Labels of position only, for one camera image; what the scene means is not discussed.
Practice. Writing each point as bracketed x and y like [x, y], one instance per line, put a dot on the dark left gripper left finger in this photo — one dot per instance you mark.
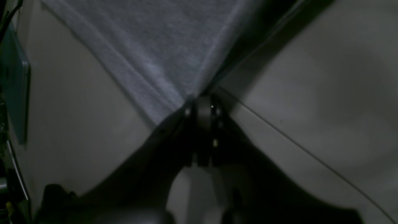
[137, 191]

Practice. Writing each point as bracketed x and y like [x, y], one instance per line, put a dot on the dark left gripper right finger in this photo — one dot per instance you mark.
[260, 192]

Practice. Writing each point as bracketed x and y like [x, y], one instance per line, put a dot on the grey T-shirt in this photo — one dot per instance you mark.
[159, 51]

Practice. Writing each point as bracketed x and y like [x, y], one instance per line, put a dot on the blue-grey flat pad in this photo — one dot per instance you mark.
[15, 82]

